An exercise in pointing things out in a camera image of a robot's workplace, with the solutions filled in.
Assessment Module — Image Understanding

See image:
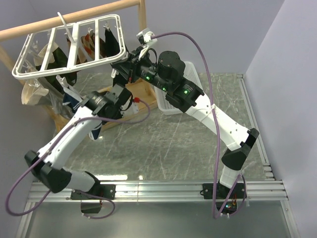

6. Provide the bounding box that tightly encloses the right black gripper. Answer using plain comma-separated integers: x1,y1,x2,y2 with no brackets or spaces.
112,47,171,94

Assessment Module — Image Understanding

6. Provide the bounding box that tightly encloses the navy blue white-trimmed underwear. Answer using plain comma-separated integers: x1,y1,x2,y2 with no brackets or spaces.
62,86,102,140

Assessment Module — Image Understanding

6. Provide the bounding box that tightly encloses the white plastic clip hanger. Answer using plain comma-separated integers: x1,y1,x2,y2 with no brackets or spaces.
11,11,129,87

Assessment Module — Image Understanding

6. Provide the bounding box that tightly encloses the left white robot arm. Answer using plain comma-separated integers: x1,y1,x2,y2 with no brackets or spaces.
25,84,133,199

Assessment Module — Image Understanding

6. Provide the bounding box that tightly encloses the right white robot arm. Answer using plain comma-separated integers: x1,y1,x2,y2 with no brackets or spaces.
111,51,259,198

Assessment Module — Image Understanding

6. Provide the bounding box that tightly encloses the black hanging underwear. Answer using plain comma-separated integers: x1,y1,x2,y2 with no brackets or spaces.
103,27,128,86

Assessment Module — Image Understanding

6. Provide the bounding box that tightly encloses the grey hanging underwear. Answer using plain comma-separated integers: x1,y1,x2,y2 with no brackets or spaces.
39,91,74,119

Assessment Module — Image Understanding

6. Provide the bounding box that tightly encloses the olive green hanging underwear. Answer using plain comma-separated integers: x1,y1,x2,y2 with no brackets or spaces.
33,44,77,93

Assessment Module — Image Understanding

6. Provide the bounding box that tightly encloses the wooden clothes rack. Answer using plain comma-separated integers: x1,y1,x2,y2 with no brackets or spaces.
0,0,159,133

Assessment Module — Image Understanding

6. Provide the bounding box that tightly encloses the striped hanging sock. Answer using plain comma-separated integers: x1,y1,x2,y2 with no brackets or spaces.
66,37,87,64

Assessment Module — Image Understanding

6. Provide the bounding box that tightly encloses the orange patterned hanging sock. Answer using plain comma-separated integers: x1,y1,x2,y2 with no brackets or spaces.
81,33,106,60

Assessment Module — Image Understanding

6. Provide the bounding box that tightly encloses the white plastic basket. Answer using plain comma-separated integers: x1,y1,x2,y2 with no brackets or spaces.
153,60,208,116

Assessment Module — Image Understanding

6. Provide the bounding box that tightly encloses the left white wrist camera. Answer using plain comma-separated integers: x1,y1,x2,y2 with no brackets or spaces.
120,98,139,118

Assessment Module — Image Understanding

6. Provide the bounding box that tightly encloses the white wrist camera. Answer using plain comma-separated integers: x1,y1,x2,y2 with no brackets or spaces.
120,98,139,118
136,28,158,60

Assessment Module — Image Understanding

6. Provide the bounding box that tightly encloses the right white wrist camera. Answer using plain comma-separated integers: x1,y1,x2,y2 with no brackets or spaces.
136,28,158,60

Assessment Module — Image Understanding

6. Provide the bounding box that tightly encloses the right aluminium side rail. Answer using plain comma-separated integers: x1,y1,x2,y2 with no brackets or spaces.
237,74,276,180

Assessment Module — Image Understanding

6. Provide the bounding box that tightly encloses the aluminium mounting rail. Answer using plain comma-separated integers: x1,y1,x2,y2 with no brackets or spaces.
29,180,289,202

